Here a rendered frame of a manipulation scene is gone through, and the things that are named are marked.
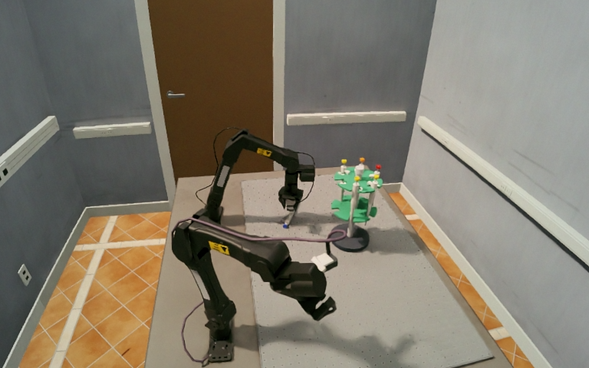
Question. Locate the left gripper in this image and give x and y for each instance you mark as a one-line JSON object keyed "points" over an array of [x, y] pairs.
{"points": [[290, 194]]}

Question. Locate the white pipette with blue button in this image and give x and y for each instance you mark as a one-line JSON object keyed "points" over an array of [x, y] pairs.
{"points": [[288, 219]]}

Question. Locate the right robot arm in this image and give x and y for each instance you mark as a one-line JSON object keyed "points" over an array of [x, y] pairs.
{"points": [[269, 259]]}

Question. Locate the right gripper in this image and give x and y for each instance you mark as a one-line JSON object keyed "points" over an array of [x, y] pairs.
{"points": [[308, 303]]}

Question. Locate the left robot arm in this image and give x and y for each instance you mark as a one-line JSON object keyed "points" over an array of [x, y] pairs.
{"points": [[232, 150]]}

